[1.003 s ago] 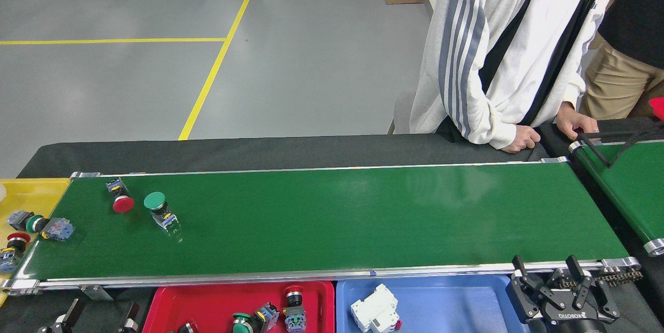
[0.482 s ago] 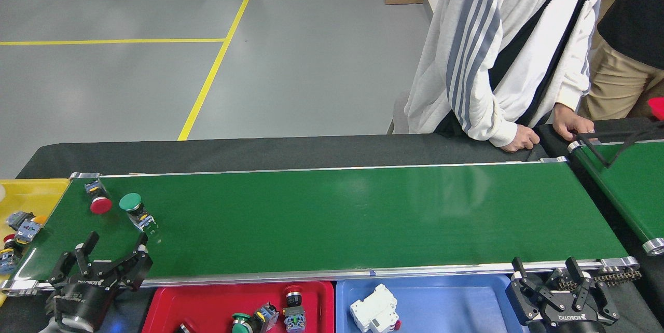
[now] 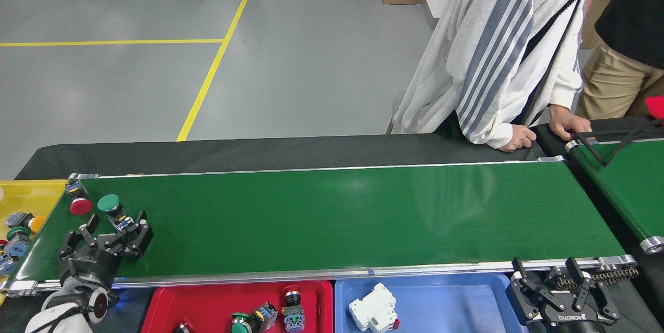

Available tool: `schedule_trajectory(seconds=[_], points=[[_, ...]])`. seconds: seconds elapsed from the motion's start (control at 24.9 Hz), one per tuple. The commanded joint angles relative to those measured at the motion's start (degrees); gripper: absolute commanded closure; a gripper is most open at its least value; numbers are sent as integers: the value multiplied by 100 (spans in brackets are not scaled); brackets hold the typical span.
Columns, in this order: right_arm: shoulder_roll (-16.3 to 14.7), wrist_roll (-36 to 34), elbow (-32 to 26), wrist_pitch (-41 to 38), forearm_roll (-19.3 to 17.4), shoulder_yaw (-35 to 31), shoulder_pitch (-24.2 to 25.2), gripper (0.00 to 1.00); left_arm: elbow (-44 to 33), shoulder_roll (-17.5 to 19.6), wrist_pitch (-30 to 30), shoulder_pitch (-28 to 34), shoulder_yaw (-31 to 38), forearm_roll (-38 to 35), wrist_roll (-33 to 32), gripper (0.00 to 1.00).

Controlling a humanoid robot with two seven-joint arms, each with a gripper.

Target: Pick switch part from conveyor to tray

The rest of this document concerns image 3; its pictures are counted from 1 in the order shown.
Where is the yellow push button switch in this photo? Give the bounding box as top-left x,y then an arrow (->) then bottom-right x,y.
5,211 -> 48,234

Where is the black conveyor guide bracket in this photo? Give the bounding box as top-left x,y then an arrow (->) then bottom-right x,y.
570,117 -> 664,168

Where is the red plastic bin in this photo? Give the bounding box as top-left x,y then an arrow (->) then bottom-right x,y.
645,96 -> 664,121

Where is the black conveyor drive chain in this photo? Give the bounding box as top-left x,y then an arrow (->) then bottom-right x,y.
549,265 -> 640,290

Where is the person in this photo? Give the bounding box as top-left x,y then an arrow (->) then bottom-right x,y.
390,0 -> 602,151
576,0 -> 664,120

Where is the green feeder conveyor belt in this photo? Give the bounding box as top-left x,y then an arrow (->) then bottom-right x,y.
564,137 -> 664,255

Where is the red mushroom button switch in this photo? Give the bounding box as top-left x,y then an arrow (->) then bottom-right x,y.
65,179 -> 93,216

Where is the green push button switch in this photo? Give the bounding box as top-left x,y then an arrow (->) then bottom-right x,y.
6,226 -> 32,259
230,301 -> 280,333

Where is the blue plastic tray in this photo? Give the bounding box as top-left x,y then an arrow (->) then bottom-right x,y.
335,272 -> 530,333

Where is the long green conveyor belt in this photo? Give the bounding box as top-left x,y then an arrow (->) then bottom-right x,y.
0,156 -> 638,297

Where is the red plastic tray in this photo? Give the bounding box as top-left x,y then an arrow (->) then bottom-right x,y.
140,280 -> 334,333

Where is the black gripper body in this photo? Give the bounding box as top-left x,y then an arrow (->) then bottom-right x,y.
539,308 -> 608,333
60,247 -> 122,289

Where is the green mushroom button switch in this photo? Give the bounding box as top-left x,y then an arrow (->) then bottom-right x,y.
96,193 -> 135,233

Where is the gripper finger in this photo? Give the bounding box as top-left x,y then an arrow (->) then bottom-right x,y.
565,257 -> 620,326
104,210 -> 154,258
57,214 -> 100,261
506,257 -> 553,326

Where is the person's left hand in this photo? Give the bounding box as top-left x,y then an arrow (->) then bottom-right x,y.
548,104 -> 593,142

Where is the person's right hand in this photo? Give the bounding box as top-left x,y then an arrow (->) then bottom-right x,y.
498,124 -> 537,153

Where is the yellow plastic tray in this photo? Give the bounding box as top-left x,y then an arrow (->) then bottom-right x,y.
0,179 -> 69,307

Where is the white circuit breaker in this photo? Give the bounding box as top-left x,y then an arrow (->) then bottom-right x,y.
348,282 -> 400,332

